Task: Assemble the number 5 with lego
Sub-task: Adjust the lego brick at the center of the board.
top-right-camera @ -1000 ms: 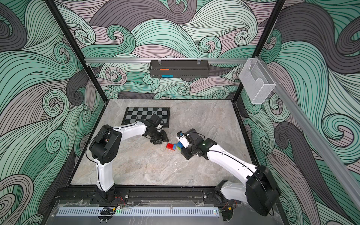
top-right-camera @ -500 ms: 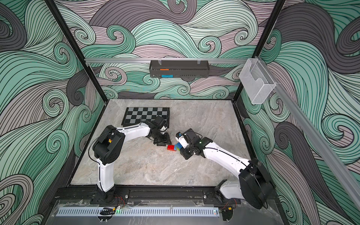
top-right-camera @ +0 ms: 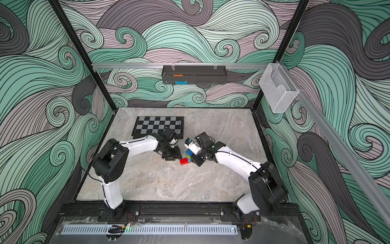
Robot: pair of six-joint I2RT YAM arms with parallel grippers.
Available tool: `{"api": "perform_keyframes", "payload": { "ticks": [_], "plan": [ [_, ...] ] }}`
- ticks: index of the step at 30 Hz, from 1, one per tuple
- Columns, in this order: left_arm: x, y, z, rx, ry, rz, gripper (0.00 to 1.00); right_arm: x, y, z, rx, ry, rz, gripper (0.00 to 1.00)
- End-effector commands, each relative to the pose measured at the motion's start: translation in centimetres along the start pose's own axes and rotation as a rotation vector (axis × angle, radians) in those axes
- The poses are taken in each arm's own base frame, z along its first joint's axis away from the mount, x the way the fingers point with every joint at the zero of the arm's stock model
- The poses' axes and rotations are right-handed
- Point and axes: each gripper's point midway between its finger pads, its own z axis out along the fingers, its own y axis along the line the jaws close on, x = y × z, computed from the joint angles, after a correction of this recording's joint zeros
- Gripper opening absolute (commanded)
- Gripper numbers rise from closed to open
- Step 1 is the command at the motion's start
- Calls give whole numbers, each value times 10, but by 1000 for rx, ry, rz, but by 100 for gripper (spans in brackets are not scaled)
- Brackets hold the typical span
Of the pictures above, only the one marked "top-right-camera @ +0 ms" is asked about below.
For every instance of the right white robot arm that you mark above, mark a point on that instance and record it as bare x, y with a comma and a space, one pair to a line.
267, 189

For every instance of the red lego brick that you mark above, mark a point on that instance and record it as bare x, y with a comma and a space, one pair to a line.
185, 161

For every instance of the white perforated cable duct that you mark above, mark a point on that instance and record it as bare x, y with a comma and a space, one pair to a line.
152, 229

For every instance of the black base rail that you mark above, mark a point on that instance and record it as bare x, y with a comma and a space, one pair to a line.
141, 211

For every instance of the black wall shelf tray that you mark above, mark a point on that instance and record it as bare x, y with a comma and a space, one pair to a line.
198, 75

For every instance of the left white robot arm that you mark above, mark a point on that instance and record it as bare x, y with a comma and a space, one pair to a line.
110, 163

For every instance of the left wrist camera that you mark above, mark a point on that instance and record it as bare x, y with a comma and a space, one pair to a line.
170, 136

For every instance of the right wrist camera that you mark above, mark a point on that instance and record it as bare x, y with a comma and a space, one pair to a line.
192, 146

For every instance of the black grey chessboard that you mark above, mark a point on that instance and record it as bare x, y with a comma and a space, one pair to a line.
152, 124

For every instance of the aluminium wall rail back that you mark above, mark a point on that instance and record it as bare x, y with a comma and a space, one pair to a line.
139, 65

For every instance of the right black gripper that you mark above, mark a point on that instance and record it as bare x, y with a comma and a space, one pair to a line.
199, 160

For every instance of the clear plastic wall holder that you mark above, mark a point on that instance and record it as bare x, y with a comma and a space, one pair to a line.
278, 87

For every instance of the dark blue lego brick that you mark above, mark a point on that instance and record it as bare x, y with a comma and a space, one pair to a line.
189, 153

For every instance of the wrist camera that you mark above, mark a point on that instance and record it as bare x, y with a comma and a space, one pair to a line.
170, 136
192, 146

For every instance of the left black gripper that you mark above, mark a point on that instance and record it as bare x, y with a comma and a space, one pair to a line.
176, 155

